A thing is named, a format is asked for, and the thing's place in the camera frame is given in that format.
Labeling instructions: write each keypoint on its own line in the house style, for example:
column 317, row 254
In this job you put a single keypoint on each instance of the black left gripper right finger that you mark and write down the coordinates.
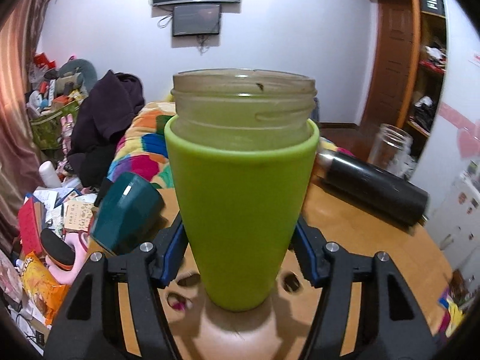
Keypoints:
column 391, row 323

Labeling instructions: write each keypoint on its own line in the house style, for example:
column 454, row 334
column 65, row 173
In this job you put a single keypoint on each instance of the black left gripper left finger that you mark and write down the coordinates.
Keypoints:
column 88, row 324

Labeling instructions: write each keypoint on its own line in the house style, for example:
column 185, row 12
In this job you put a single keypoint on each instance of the lime green tall bottle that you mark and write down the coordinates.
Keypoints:
column 241, row 149

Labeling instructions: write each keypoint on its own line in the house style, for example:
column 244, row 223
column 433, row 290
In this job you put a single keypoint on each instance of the dark teal faceted cup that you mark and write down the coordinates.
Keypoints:
column 129, row 214

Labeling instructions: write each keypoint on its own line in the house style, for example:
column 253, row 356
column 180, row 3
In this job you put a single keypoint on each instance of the orange snack bag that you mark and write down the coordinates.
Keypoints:
column 42, row 288

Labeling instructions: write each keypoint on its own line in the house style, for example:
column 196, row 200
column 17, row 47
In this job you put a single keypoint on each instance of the black speckled thermos bottle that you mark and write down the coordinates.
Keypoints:
column 373, row 187

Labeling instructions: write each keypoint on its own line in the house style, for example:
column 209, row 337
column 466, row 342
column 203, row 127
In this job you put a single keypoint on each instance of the red paper stack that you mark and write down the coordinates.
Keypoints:
column 31, row 218

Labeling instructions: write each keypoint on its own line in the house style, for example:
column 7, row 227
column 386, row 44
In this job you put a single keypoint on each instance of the white cylindrical bottle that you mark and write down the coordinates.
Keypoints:
column 49, row 176

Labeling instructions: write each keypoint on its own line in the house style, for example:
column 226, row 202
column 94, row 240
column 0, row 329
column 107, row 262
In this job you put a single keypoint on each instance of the pink striped curtain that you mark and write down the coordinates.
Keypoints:
column 20, row 158

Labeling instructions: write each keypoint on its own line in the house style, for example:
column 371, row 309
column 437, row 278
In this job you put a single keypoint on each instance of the clear glass jar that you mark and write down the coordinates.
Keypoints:
column 391, row 150

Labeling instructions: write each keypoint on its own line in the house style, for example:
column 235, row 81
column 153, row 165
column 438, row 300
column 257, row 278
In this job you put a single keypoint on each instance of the colourful patchwork blanket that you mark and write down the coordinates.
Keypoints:
column 142, row 150

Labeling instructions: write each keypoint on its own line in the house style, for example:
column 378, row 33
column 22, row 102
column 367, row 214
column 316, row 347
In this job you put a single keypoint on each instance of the dark purple clothing pile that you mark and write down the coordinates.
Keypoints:
column 102, row 120

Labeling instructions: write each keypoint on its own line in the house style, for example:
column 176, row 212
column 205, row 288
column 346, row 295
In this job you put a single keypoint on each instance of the green basket of clutter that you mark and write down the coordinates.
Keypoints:
column 57, row 93

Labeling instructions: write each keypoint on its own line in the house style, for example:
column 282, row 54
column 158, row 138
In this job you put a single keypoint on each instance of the wooden wardrobe cabinet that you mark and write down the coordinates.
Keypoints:
column 440, row 109

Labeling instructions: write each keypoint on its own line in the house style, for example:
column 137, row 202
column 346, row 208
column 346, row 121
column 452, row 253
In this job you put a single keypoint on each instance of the brown wooden door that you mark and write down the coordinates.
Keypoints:
column 392, row 64

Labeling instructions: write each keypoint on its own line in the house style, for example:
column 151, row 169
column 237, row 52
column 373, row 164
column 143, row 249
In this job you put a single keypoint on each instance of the black FiiO box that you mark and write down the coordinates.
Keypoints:
column 433, row 7

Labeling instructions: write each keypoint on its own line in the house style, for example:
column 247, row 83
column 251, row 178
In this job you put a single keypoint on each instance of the small black wall monitor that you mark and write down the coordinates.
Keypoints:
column 196, row 20

